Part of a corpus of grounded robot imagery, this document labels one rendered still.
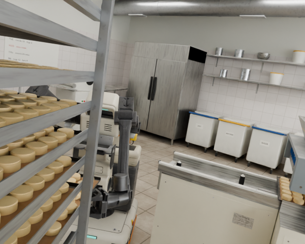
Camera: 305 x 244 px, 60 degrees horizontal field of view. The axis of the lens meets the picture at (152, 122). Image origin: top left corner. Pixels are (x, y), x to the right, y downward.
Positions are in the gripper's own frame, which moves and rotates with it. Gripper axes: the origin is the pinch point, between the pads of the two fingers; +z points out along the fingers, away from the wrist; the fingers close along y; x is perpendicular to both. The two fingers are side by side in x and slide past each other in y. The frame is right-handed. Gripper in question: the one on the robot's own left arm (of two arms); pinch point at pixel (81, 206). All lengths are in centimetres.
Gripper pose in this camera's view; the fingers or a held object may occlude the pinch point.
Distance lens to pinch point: 106.2
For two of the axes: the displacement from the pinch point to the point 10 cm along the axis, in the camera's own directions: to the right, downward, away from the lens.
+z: -7.5, -0.1, -6.6
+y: -1.4, 9.8, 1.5
